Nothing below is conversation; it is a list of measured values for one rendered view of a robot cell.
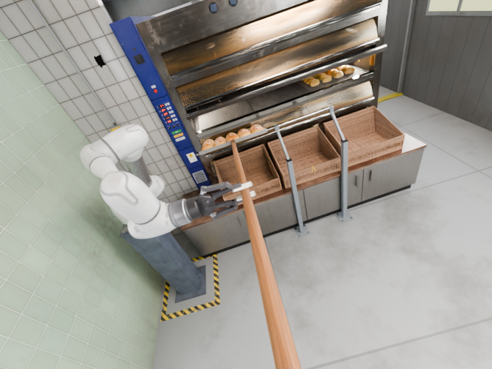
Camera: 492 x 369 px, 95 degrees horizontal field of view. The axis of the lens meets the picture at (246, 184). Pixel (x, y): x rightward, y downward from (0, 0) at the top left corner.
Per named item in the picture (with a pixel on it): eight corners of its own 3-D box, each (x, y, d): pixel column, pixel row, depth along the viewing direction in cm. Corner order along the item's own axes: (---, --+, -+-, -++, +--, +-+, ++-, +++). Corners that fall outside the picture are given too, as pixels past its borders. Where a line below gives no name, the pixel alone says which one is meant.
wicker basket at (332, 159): (271, 163, 252) (266, 142, 235) (319, 146, 251) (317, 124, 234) (285, 189, 214) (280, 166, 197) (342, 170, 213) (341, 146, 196)
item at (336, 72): (291, 75, 275) (290, 70, 271) (328, 62, 274) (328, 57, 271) (312, 88, 227) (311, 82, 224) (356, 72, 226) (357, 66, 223)
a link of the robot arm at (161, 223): (181, 234, 80) (162, 217, 70) (140, 248, 80) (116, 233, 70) (179, 209, 87) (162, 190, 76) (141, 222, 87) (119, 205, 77)
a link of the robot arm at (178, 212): (181, 219, 85) (196, 214, 85) (177, 232, 77) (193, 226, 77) (171, 198, 82) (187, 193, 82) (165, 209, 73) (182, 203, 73)
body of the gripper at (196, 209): (186, 195, 81) (210, 187, 81) (195, 214, 84) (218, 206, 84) (182, 203, 74) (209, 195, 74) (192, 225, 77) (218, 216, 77)
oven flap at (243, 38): (170, 79, 185) (160, 52, 179) (378, 5, 183) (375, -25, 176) (169, 78, 181) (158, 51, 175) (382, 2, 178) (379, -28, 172)
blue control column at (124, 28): (207, 151, 440) (149, 20, 308) (215, 148, 440) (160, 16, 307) (216, 222, 288) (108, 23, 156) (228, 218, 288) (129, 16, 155)
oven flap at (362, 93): (206, 156, 233) (199, 138, 227) (371, 98, 231) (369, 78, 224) (206, 157, 229) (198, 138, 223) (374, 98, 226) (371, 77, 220)
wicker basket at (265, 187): (221, 181, 253) (212, 160, 236) (269, 164, 253) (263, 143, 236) (227, 209, 215) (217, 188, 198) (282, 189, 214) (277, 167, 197)
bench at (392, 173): (202, 225, 291) (182, 193, 255) (381, 164, 287) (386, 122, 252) (203, 263, 247) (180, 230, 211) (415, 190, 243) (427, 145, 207)
